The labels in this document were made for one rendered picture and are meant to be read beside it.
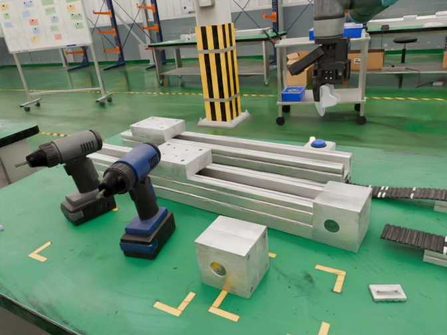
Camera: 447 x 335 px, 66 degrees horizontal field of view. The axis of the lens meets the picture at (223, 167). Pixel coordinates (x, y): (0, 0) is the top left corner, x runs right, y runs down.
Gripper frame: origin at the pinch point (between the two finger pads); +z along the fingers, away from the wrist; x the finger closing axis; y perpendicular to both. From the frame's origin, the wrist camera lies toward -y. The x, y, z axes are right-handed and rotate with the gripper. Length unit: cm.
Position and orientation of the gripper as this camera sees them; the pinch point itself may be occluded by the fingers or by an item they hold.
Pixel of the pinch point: (319, 111)
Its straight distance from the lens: 103.5
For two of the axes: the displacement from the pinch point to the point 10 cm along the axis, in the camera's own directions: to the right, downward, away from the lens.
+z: 1.1, 9.0, 4.2
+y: 8.3, 1.5, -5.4
